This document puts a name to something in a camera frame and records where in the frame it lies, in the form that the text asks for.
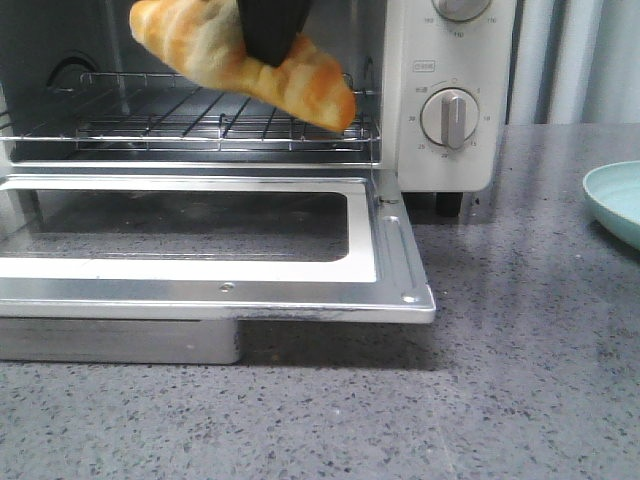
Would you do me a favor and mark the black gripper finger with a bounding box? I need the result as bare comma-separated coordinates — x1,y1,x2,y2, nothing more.
236,0,312,67

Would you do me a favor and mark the golden croissant bread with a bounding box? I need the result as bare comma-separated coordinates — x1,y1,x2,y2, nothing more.
129,1,356,132

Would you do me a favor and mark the oven glass door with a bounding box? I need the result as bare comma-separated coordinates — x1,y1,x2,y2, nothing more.
1,170,436,324

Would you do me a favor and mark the cream toaster oven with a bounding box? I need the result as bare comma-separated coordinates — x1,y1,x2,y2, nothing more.
1,1,516,197

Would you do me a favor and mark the right black oven foot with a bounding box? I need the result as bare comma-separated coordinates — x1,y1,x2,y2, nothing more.
436,192,463,218

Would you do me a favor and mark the upper temperature knob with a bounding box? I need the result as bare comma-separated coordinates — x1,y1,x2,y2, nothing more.
432,0,491,22

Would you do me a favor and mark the lower timer knob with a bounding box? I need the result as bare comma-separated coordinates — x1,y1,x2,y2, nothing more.
420,88,479,150

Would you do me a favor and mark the light green plate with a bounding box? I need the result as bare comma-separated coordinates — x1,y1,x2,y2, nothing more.
582,160,640,250

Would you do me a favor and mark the oven wire rack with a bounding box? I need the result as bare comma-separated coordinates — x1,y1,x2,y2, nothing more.
1,72,380,152

